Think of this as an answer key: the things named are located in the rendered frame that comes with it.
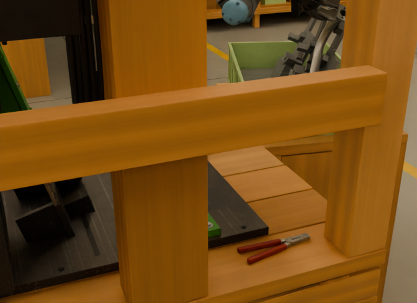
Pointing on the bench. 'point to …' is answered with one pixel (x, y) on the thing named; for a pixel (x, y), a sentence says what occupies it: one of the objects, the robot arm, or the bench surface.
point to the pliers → (271, 246)
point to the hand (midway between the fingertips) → (339, 15)
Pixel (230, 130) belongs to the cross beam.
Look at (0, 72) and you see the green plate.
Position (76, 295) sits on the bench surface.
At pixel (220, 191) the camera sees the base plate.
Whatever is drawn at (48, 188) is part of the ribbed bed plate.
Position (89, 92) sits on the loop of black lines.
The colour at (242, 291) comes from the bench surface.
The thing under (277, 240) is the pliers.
